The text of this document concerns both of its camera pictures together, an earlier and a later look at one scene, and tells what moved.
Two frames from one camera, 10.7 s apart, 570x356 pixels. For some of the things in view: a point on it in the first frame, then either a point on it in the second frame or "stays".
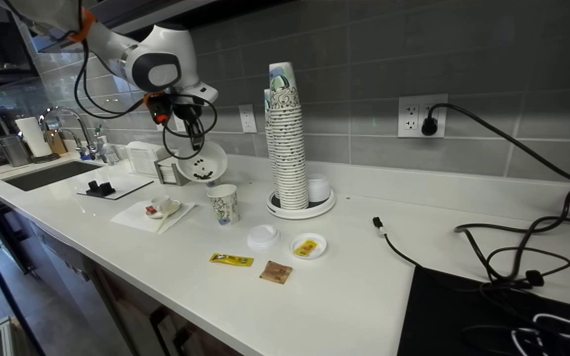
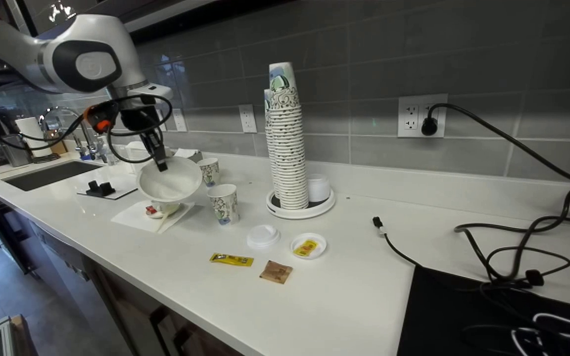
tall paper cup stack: x=286 y=136 stays
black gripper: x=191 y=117 -> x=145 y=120
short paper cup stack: x=317 y=188 stays
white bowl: x=207 y=164 -> x=181 y=180
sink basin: x=28 y=180 stays
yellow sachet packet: x=230 y=259 stays
